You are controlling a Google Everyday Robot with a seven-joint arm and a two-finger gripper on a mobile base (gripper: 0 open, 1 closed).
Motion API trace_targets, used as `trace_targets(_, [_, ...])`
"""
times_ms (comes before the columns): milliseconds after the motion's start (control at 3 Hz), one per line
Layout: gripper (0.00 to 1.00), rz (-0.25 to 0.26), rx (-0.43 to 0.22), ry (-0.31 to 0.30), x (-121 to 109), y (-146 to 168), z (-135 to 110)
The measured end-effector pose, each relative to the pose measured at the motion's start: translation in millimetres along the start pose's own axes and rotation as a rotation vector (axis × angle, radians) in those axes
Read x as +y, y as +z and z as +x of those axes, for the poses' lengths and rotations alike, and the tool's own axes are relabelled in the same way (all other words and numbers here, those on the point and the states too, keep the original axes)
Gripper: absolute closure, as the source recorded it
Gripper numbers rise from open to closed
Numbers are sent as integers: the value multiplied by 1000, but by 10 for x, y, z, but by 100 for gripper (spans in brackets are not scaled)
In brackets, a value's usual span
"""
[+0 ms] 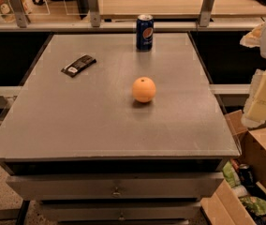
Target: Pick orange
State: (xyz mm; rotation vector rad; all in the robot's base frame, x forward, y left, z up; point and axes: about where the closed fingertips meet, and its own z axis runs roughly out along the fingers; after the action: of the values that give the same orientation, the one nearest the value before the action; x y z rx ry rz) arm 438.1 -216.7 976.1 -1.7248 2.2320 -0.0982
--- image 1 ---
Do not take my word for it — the light green packet in box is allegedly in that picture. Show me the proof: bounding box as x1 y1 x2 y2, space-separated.
222 161 241 188

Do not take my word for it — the dark can in box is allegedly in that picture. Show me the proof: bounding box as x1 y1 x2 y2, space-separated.
239 164 254 186

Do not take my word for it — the upper grey drawer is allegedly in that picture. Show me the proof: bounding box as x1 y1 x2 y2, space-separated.
7 172 223 201

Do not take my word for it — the metal bracket left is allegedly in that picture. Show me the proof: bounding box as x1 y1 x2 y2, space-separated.
9 0 29 28

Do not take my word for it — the metal bracket middle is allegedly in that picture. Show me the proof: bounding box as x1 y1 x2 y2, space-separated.
87 0 101 27

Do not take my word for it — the metal bracket right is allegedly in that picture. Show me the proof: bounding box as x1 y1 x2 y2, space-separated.
198 0 214 27

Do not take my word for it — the cardboard box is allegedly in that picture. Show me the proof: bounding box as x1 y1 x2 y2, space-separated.
201 110 266 225

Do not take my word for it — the blue Pepsi can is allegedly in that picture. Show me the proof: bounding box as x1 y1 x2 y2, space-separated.
136 14 154 51

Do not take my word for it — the grey drawer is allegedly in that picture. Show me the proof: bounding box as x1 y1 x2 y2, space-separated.
40 202 200 221
7 172 223 201

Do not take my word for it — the green snack bag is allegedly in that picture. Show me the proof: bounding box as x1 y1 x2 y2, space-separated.
240 196 266 216

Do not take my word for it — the lower grey drawer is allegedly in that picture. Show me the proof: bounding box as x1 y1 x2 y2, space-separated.
40 202 200 221

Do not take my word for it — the orange fruit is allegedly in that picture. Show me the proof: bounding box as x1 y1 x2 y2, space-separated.
132 77 156 103

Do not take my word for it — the metal bracket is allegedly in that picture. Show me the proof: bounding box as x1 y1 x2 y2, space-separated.
198 0 214 27
87 0 101 27
9 0 29 28

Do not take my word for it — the black chocolate bar wrapper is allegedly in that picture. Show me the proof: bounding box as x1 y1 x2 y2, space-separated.
61 54 96 78

